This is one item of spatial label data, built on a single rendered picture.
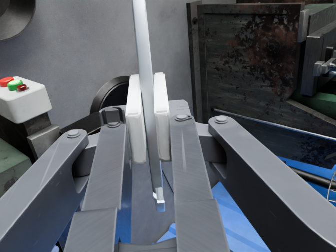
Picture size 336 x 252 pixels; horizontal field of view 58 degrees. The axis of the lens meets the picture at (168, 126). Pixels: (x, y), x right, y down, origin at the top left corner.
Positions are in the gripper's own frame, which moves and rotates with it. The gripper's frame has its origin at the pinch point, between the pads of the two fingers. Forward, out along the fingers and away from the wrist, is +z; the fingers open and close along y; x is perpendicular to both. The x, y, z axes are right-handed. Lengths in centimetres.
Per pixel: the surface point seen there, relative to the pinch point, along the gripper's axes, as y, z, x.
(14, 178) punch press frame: -26.7, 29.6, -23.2
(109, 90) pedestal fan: -22, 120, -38
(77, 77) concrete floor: -34, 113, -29
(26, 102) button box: -23.3, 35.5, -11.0
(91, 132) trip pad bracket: -12.8, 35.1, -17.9
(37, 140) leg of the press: -22.7, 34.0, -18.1
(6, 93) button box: -27.1, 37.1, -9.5
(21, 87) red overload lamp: -24.0, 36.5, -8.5
